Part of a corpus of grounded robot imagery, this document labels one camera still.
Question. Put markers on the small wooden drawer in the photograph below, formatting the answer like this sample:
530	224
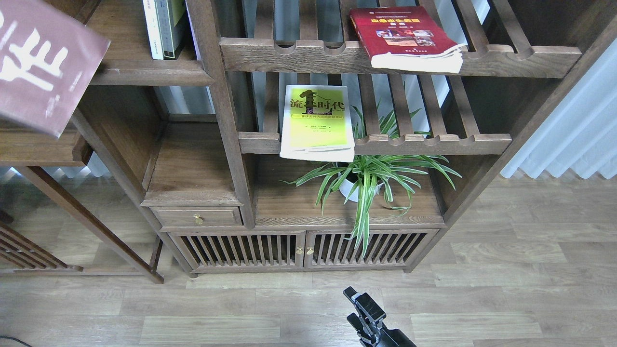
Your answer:
204	216

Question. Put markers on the slatted cabinet door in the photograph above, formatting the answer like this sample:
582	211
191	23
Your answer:
251	251
334	249

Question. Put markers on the yellow green book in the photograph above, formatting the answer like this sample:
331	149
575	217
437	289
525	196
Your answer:
316	124

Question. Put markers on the green spider plant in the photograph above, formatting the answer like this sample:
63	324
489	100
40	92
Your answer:
366	174

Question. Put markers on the grey green upright book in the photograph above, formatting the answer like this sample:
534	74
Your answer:
172	18

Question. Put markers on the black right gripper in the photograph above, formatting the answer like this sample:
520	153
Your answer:
369	319

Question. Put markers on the red book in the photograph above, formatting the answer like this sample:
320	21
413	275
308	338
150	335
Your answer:
406	38

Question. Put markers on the white curtain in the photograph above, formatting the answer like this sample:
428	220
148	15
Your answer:
580	135

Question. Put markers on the left slatted cabinet door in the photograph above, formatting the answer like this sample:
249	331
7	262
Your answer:
251	251

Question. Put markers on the white plant pot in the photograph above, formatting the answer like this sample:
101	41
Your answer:
350	193

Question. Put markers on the wooden slatted rack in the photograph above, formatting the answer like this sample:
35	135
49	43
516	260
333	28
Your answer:
27	257

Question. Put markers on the right slatted cabinet door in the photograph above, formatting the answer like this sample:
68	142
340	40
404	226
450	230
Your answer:
334	249

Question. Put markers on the dark wooden bookshelf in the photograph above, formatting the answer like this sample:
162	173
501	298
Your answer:
203	130

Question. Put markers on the brass drawer knob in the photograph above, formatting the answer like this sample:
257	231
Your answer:
198	219

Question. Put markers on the wooden side table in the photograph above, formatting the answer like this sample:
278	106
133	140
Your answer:
29	152

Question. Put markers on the maroon book white characters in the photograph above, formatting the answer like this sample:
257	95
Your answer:
47	61

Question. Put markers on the white upright book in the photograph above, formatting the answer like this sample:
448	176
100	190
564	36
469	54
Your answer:
153	31

